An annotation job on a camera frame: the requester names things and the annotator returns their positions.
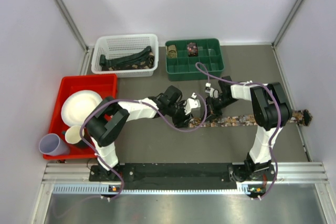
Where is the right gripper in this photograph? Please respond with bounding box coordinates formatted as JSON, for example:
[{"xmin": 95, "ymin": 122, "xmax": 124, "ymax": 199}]
[{"xmin": 201, "ymin": 95, "xmax": 238, "ymax": 123}]

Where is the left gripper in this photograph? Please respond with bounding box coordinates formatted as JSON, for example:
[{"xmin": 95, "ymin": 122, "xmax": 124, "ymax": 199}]
[{"xmin": 166, "ymin": 100, "xmax": 192, "ymax": 128}]

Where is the brown floral patterned tie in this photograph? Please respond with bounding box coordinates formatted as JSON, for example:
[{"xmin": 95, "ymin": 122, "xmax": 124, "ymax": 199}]
[{"xmin": 201, "ymin": 109, "xmax": 313, "ymax": 127}]

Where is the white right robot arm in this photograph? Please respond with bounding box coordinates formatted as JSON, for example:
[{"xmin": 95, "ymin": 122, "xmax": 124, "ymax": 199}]
[{"xmin": 205, "ymin": 76, "xmax": 292, "ymax": 182}]

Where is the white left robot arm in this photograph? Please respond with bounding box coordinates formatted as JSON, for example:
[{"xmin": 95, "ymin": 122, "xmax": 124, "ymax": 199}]
[{"xmin": 84, "ymin": 86, "xmax": 201, "ymax": 180}]

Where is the dark floral tie in basket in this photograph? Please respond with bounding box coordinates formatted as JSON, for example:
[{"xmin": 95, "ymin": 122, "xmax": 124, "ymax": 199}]
[{"xmin": 101, "ymin": 52, "xmax": 155, "ymax": 72}]

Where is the green compartment tray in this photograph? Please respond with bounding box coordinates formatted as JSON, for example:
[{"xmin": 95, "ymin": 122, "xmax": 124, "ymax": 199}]
[{"xmin": 165, "ymin": 38, "xmax": 225, "ymax": 81}]

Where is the rolled olive tie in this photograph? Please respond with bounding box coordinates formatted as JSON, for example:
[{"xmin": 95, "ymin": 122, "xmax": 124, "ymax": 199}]
[{"xmin": 167, "ymin": 45, "xmax": 177, "ymax": 59}]

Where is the dark green tie in basket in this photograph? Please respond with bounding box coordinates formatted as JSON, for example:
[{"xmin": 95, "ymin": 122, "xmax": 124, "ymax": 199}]
[{"xmin": 99, "ymin": 46, "xmax": 153, "ymax": 69}]

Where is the rolled dark floral tie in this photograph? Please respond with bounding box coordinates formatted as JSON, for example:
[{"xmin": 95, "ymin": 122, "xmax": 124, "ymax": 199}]
[{"xmin": 187, "ymin": 42, "xmax": 198, "ymax": 57}]

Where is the white perforated plastic basket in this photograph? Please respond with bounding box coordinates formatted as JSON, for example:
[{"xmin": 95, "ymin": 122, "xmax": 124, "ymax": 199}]
[{"xmin": 91, "ymin": 34, "xmax": 159, "ymax": 78}]

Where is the red plastic bin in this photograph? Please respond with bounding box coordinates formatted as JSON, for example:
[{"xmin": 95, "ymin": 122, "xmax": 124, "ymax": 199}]
[{"xmin": 43, "ymin": 74, "xmax": 118, "ymax": 160}]

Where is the white plate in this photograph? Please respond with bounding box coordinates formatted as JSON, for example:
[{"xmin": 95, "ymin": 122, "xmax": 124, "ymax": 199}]
[{"xmin": 61, "ymin": 90, "xmax": 102, "ymax": 127}]

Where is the cream mug with dark outside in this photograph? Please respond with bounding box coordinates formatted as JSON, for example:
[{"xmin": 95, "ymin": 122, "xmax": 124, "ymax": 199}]
[{"xmin": 62, "ymin": 125, "xmax": 89, "ymax": 149}]

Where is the lavender plastic cup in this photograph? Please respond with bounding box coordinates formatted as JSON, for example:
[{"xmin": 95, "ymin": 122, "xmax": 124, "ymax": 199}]
[{"xmin": 39, "ymin": 133, "xmax": 70, "ymax": 156}]

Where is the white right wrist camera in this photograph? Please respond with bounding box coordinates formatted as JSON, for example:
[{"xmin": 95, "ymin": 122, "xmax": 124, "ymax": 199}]
[{"xmin": 205, "ymin": 82, "xmax": 219, "ymax": 99}]

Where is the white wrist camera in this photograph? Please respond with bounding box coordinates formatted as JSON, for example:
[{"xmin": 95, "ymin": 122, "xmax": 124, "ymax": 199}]
[
  {"xmin": 205, "ymin": 82, "xmax": 219, "ymax": 99},
  {"xmin": 183, "ymin": 92, "xmax": 202, "ymax": 117}
]

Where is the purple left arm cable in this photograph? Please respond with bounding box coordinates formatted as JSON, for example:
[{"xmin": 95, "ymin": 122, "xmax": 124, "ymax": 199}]
[{"xmin": 78, "ymin": 92, "xmax": 208, "ymax": 201}]

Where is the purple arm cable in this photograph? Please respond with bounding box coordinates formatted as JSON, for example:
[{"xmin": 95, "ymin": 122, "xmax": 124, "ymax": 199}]
[
  {"xmin": 78, "ymin": 92, "xmax": 208, "ymax": 201},
  {"xmin": 195, "ymin": 62, "xmax": 286, "ymax": 200}
]

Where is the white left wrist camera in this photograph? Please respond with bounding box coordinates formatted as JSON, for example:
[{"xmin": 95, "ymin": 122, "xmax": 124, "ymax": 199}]
[{"xmin": 183, "ymin": 92, "xmax": 202, "ymax": 117}]

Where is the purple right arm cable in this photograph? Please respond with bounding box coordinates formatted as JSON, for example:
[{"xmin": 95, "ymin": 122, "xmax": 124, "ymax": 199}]
[{"xmin": 195, "ymin": 62, "xmax": 286, "ymax": 200}]

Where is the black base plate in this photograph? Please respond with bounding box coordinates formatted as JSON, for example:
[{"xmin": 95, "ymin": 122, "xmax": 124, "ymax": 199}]
[{"xmin": 88, "ymin": 162, "xmax": 277, "ymax": 190}]

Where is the aluminium frame rail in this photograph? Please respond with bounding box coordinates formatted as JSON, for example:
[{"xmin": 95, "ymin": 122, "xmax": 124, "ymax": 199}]
[{"xmin": 42, "ymin": 162, "xmax": 328, "ymax": 196}]

